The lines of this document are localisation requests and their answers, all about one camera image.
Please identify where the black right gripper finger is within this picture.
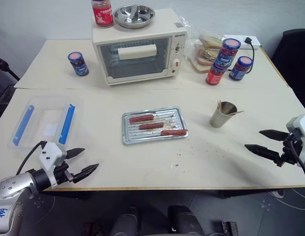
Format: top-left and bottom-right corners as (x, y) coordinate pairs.
(244, 144), (283, 168)
(259, 129), (290, 143)

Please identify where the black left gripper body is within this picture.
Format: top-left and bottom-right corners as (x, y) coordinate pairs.
(53, 160), (75, 185)

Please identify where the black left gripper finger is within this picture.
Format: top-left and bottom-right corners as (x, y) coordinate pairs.
(66, 147), (86, 160)
(71, 163), (100, 184)

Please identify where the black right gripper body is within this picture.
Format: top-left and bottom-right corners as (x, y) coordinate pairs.
(277, 131), (304, 168)

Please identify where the clear box with blue clips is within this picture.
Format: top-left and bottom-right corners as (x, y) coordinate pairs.
(7, 96), (78, 150)

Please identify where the metal cup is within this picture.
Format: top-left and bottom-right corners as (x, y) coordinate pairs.
(209, 101), (238, 129)

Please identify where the dark rounded shape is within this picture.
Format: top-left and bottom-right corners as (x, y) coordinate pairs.
(167, 204), (207, 236)
(109, 206), (140, 236)

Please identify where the blue-label jam jar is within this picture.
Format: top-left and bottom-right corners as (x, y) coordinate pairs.
(214, 38), (242, 69)
(228, 56), (254, 82)
(67, 51), (90, 77)

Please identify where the red sausage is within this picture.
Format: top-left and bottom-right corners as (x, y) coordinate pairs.
(128, 114), (154, 124)
(160, 129), (188, 137)
(138, 122), (165, 131)

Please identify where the black chair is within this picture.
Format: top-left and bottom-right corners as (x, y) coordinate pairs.
(270, 29), (305, 113)

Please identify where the metal baking tray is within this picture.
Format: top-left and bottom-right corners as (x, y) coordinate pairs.
(121, 106), (189, 146)

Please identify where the small red-label jar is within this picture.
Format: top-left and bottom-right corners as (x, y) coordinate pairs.
(205, 62), (226, 86)

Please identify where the white power strip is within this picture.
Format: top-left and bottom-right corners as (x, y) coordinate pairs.
(222, 34), (262, 51)

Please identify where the bread slice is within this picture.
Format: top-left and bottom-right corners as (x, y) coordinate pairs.
(195, 47), (218, 66)
(190, 59), (212, 74)
(199, 34), (224, 49)

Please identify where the clear plastic bread bag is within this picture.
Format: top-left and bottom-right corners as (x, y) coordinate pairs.
(179, 15), (226, 74)

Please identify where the cream toaster oven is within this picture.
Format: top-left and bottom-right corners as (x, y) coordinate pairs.
(91, 8), (188, 87)

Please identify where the tall red-label jar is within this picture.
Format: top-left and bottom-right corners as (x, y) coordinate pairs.
(91, 0), (115, 29)

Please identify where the steel bowl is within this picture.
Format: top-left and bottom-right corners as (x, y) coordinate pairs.
(112, 4), (156, 30)

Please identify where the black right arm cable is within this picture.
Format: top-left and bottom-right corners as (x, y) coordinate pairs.
(288, 140), (305, 199)

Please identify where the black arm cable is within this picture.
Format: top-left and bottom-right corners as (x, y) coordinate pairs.
(288, 140), (305, 199)
(15, 140), (49, 176)

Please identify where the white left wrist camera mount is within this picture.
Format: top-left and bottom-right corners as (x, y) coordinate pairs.
(36, 142), (68, 190)

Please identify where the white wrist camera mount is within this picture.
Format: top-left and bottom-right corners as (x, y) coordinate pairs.
(286, 113), (305, 166)
(36, 142), (68, 190)

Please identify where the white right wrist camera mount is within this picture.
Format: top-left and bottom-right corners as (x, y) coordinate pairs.
(286, 113), (305, 166)

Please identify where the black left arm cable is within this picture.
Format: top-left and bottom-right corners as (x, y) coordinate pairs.
(15, 140), (49, 176)

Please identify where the white floor cable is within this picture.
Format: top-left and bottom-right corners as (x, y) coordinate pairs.
(270, 188), (305, 211)

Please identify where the black plug with cable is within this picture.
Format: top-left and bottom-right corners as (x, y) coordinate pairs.
(244, 36), (257, 61)

